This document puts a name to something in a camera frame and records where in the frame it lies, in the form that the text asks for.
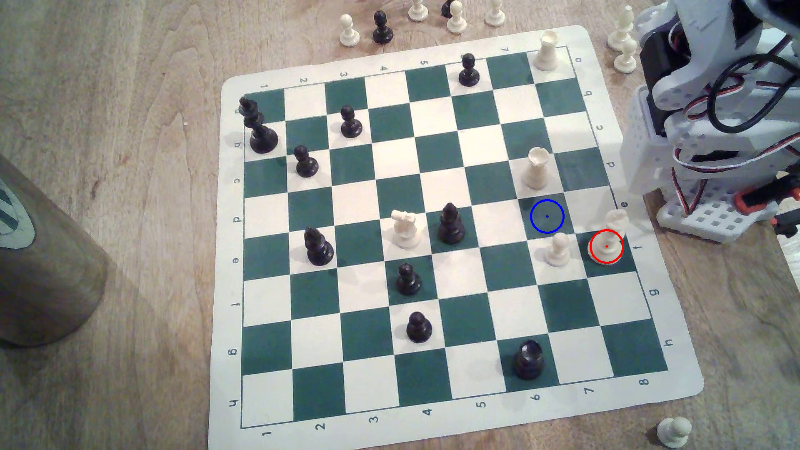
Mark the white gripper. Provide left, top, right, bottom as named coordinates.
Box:
left=639, top=3, right=695, bottom=88

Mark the tall white chess piece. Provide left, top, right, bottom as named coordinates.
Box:
left=589, top=209, right=629, bottom=266

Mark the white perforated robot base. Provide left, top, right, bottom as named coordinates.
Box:
left=656, top=180, right=761, bottom=245

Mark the white bishop chess piece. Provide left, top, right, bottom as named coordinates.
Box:
left=607, top=5, right=637, bottom=53

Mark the white rook chess piece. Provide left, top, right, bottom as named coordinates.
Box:
left=533, top=30, right=561, bottom=72
left=522, top=147, right=551, bottom=191

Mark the black pawn chess piece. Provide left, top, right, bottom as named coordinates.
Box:
left=340, top=106, right=364, bottom=139
left=458, top=54, right=481, bottom=88
left=294, top=145, right=320, bottom=178
left=372, top=10, right=395, bottom=45
left=406, top=311, right=433, bottom=344
left=396, top=263, right=423, bottom=297

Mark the white knight chess piece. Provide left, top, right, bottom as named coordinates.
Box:
left=390, top=209, right=421, bottom=250

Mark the black rook chess piece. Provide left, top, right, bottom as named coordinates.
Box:
left=512, top=339, right=545, bottom=381

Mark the black king chess piece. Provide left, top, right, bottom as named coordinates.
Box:
left=240, top=95, right=280, bottom=155

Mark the orange black clamp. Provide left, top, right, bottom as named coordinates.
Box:
left=732, top=174, right=800, bottom=240

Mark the green white chessboard mat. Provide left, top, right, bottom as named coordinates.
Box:
left=208, top=25, right=705, bottom=450

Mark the brown cylinder with label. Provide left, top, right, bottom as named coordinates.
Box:
left=0, top=153, right=111, bottom=348

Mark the black camera cable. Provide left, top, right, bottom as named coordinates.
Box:
left=711, top=53, right=800, bottom=134

